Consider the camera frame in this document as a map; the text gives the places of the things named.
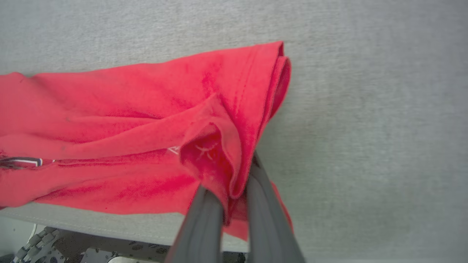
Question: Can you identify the grey cable drag chain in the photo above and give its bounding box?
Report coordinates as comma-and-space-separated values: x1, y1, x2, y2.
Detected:
11, 226, 61, 263

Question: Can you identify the red and white jersey shirt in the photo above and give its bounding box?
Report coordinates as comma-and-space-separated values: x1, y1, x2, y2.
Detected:
0, 41, 294, 241

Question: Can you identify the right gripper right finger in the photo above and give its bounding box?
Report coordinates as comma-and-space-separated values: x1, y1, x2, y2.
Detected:
245, 152, 306, 263

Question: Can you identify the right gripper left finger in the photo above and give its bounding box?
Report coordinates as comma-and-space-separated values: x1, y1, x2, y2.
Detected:
165, 186, 224, 263

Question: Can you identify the grey fabric sofa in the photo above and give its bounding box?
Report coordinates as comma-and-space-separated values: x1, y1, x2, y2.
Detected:
0, 0, 468, 263

